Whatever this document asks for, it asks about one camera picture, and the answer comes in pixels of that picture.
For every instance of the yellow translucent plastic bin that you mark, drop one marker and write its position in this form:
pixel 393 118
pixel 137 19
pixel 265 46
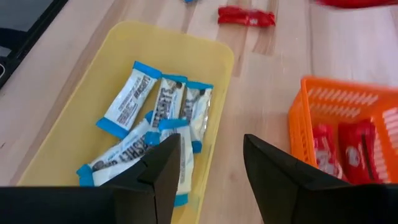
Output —
pixel 174 46

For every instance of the black aluminium table frame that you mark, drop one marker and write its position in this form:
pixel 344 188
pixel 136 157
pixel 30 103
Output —
pixel 34 34

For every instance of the orange plastic basket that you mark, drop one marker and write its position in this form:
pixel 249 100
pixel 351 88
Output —
pixel 342 93

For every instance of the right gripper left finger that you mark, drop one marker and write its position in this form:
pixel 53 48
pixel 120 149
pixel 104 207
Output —
pixel 161 186

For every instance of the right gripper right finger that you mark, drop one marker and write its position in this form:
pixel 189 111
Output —
pixel 273 186

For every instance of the white blue Hershey's bar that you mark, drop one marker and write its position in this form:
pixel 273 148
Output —
pixel 130 99
pixel 112 172
pixel 124 152
pixel 197 115
pixel 169 99
pixel 188 1
pixel 186 161

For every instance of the red KitKat bar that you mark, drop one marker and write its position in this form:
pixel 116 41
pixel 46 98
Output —
pixel 325 149
pixel 357 3
pixel 377 161
pixel 353 146
pixel 245 17

